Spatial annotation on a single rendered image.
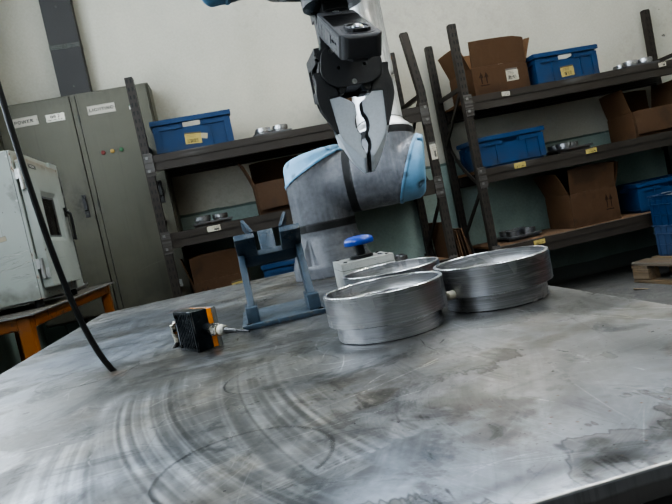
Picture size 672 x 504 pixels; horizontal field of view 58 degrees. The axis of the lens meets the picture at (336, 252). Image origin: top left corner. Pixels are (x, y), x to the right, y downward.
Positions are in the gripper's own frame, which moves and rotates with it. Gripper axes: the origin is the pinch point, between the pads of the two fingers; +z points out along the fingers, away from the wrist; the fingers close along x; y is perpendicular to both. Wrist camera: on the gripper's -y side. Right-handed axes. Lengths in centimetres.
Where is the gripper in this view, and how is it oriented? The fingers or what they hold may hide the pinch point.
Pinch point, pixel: (368, 160)
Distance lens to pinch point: 71.4
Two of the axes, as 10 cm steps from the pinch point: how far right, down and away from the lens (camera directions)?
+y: -1.8, -0.3, 9.8
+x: -9.6, 2.1, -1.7
